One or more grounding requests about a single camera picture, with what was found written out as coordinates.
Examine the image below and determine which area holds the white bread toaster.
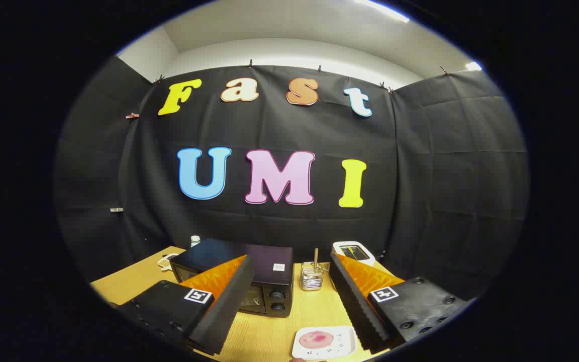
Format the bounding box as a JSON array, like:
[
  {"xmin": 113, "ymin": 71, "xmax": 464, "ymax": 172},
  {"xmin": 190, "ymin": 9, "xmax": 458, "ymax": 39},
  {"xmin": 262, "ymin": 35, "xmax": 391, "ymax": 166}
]
[{"xmin": 332, "ymin": 241, "xmax": 376, "ymax": 267}]

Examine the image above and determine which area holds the white square plate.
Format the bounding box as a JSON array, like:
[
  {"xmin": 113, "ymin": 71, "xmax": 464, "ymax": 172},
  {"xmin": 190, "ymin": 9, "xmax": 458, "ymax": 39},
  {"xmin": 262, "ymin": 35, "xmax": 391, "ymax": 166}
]
[{"xmin": 292, "ymin": 326, "xmax": 358, "ymax": 360}]

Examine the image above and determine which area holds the pink ham slice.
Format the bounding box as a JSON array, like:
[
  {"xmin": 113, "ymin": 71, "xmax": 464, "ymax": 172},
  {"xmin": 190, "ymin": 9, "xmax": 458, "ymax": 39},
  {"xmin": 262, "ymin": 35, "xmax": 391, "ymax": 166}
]
[{"xmin": 299, "ymin": 330, "xmax": 334, "ymax": 349}]

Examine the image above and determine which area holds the wire utensil basket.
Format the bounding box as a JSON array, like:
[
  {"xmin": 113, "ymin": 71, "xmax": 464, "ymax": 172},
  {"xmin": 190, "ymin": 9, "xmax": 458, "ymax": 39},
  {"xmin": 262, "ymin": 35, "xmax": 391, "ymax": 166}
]
[{"xmin": 300, "ymin": 262, "xmax": 326, "ymax": 291}]

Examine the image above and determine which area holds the black toaster oven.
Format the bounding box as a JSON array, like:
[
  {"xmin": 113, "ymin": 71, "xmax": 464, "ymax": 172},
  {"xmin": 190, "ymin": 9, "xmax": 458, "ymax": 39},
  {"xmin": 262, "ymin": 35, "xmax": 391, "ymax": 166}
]
[{"xmin": 170, "ymin": 238, "xmax": 294, "ymax": 318}]

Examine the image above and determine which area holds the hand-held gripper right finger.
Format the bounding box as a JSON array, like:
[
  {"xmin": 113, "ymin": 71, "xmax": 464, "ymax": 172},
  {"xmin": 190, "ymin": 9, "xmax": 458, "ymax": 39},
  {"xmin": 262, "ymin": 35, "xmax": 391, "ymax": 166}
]
[{"xmin": 329, "ymin": 253, "xmax": 471, "ymax": 354}]

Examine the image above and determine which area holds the black backdrop cloth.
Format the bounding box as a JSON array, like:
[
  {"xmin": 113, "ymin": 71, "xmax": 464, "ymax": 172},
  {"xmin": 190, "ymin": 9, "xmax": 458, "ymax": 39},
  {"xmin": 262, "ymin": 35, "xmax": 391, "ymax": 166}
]
[{"xmin": 53, "ymin": 55, "xmax": 530, "ymax": 302}]

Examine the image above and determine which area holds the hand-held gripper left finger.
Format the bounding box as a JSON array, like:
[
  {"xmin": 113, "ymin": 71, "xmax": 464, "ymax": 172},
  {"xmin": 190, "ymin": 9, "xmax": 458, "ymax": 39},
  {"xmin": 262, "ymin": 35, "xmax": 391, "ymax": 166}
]
[{"xmin": 111, "ymin": 254, "xmax": 255, "ymax": 356}]

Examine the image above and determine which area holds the long ceiling light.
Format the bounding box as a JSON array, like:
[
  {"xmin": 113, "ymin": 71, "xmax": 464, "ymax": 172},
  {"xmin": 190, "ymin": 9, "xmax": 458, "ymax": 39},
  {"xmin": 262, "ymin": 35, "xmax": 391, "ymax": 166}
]
[{"xmin": 355, "ymin": 0, "xmax": 411, "ymax": 24}]

